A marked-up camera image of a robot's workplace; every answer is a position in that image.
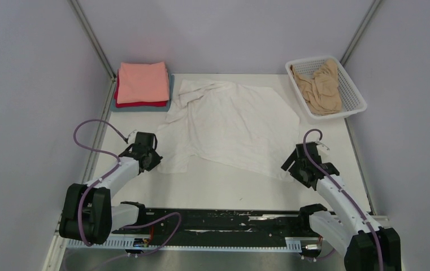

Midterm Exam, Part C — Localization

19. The left aluminium frame post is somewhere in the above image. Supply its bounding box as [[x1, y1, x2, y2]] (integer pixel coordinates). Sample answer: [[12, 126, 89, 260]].
[[67, 0, 116, 81]]

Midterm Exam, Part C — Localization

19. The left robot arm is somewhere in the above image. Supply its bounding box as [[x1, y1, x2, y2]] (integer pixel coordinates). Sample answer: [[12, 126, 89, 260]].
[[59, 132, 162, 246]]

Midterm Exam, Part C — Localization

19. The white t shirt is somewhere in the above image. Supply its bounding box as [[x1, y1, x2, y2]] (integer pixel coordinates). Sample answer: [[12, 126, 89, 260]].
[[156, 79, 300, 180]]

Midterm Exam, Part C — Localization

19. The folded blue t shirt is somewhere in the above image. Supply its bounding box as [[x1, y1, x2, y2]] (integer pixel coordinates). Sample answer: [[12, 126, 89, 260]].
[[110, 73, 175, 112]]

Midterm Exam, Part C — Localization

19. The right aluminium frame post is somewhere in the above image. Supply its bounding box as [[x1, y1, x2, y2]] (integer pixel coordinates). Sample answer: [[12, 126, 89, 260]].
[[340, 0, 384, 65]]

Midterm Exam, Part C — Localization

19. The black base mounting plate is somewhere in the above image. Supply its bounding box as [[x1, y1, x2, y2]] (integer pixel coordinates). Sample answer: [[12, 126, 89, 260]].
[[114, 203, 326, 247]]

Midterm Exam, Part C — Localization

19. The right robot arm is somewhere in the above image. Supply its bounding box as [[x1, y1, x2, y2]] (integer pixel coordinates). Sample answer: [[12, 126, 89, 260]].
[[281, 142, 402, 270]]

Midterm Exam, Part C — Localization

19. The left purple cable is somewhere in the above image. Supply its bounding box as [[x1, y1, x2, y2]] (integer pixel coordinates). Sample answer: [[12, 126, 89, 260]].
[[73, 119, 183, 259]]

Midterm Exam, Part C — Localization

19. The folded red t shirt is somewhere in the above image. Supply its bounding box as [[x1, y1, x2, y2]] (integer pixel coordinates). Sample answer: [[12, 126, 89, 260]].
[[113, 71, 168, 108]]

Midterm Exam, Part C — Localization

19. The aluminium frame post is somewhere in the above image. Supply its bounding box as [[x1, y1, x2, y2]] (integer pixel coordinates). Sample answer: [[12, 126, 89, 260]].
[[67, 0, 116, 81], [340, 0, 384, 65]]

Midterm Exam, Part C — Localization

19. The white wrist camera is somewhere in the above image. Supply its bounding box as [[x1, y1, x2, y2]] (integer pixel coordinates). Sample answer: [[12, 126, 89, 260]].
[[125, 129, 137, 144], [315, 141, 330, 154]]

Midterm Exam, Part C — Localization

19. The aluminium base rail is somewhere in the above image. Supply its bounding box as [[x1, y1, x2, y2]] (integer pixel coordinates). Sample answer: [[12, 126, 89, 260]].
[[51, 210, 396, 242]]

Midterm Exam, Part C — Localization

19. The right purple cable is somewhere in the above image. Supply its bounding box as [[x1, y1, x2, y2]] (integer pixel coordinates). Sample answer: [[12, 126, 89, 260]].
[[301, 128, 385, 271]]

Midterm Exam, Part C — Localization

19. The purple cable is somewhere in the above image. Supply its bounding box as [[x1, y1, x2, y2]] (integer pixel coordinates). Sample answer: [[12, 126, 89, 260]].
[[301, 128, 385, 271], [73, 119, 183, 259]]

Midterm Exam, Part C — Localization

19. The white plastic basket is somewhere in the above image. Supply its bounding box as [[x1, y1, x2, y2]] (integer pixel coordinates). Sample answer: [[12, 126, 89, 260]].
[[285, 56, 367, 122]]

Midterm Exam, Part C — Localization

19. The beige crumpled t shirt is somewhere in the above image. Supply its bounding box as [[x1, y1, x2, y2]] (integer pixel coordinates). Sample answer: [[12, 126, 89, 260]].
[[290, 59, 342, 116]]

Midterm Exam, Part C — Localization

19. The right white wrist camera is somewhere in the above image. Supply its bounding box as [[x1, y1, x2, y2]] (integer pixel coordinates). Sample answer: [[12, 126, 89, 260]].
[[315, 141, 330, 154]]

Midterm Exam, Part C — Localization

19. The folded peach t shirt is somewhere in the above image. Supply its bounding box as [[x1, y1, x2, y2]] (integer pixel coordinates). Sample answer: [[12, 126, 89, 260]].
[[116, 62, 170, 104]]

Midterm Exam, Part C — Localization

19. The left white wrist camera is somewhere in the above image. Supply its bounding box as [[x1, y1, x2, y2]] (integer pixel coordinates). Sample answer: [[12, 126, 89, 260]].
[[125, 129, 137, 144]]

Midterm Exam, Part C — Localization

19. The white slotted cable duct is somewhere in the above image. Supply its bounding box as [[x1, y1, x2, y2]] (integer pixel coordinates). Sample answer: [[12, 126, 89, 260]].
[[66, 236, 302, 253]]

